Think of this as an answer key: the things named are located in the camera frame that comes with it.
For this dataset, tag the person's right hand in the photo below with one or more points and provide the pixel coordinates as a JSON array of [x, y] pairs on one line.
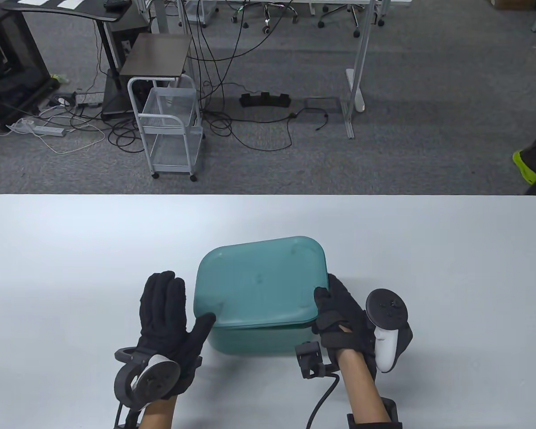
[[344, 317]]

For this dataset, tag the person's left hand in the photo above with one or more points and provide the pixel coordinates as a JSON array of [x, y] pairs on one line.
[[165, 313]]

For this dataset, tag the green plastic storage box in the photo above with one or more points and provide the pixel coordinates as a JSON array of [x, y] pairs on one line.
[[259, 342]]

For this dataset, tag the green plastic box lid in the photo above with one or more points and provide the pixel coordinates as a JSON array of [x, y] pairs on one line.
[[259, 281]]

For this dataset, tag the person's left forearm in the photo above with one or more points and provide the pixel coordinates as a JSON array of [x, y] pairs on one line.
[[158, 415]]

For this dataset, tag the person's right forearm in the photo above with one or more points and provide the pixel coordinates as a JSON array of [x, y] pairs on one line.
[[362, 389]]

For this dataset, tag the black right hand controller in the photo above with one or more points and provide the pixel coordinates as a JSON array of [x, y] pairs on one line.
[[386, 310]]

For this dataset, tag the black hand controller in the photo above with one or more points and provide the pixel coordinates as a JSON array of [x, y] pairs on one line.
[[154, 382], [386, 310]]

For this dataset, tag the black left hand controller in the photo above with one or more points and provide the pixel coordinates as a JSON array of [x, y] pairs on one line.
[[154, 382]]

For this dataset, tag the grey flat floor panel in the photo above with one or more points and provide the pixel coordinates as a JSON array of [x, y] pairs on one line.
[[322, 103]]

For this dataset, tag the white power strip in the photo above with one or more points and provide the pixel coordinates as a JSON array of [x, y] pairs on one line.
[[44, 130]]

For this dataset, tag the black foot pedal unit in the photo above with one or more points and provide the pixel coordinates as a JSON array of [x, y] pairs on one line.
[[263, 100]]

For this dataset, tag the brown side table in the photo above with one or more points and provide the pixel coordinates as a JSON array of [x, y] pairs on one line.
[[156, 56]]

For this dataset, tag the black computer case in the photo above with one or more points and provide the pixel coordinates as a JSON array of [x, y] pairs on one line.
[[9, 67]]

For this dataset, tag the black office chair base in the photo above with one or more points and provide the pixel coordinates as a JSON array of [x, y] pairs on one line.
[[355, 13]]

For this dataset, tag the chrome office chair base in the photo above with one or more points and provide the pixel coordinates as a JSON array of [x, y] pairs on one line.
[[267, 13]]

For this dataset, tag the black standing desk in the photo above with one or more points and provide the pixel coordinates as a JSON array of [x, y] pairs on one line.
[[71, 13]]

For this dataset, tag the white desk leg frame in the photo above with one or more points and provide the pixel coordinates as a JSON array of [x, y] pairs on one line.
[[356, 80]]

